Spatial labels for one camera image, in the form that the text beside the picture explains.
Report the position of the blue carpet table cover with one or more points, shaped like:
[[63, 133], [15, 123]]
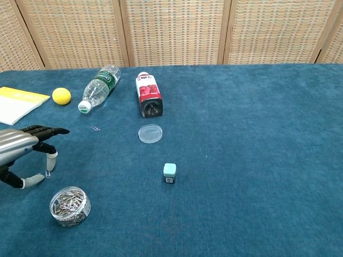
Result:
[[241, 160]]

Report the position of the yellow foam ball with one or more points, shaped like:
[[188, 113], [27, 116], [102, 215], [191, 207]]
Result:
[[62, 96]]

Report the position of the silver paperclip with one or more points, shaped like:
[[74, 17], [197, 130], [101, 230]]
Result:
[[48, 174], [95, 128]]

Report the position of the wicker folding screen panel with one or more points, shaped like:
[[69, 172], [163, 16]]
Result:
[[75, 34], [174, 32], [13, 40], [276, 32], [335, 45]]

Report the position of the clear tub of paperclips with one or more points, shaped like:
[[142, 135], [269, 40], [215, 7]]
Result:
[[70, 207]]

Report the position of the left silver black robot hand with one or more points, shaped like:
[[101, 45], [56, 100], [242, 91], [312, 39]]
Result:
[[16, 144]]

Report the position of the clear water bottle green label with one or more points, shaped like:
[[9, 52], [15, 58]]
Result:
[[99, 85]]

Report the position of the clear round plastic lid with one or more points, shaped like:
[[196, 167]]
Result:
[[150, 134]]

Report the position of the red juice bottle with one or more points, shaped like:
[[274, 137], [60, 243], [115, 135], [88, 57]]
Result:
[[148, 93]]

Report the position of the yellow white notepad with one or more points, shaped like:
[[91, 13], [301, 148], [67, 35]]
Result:
[[16, 104]]

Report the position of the teal cube pencil sharpener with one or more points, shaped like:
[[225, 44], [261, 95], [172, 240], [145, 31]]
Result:
[[169, 170]]

